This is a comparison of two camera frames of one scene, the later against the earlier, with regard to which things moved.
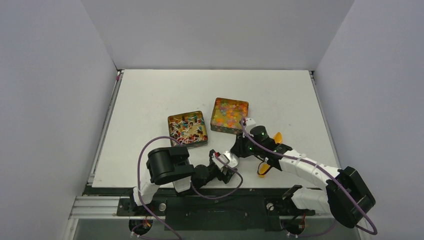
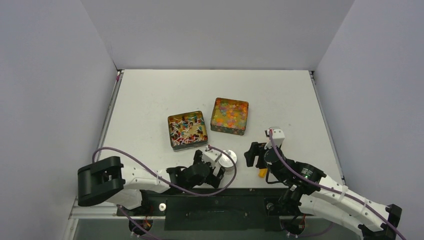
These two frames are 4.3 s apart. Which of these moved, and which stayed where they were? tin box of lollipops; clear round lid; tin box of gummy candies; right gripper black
Moved: right gripper black
Stayed: tin box of gummy candies; tin box of lollipops; clear round lid
